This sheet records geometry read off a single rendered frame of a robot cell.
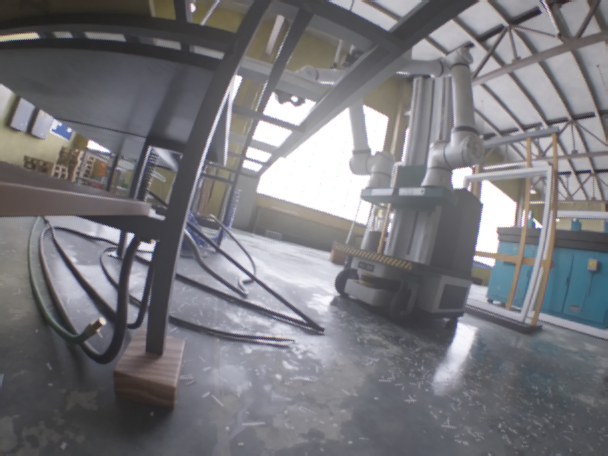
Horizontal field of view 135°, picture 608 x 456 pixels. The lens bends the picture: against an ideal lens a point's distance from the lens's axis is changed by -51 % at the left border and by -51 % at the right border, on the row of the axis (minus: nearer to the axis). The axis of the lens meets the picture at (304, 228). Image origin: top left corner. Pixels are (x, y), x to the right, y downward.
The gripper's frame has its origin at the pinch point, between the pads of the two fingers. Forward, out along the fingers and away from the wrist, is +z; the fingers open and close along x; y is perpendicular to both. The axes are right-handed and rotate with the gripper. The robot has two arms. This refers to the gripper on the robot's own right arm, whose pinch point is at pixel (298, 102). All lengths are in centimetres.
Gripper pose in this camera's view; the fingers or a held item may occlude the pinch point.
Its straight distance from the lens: 129.7
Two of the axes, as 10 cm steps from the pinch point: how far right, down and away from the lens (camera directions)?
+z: 5.5, 7.3, -4.2
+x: 8.4, -4.9, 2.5
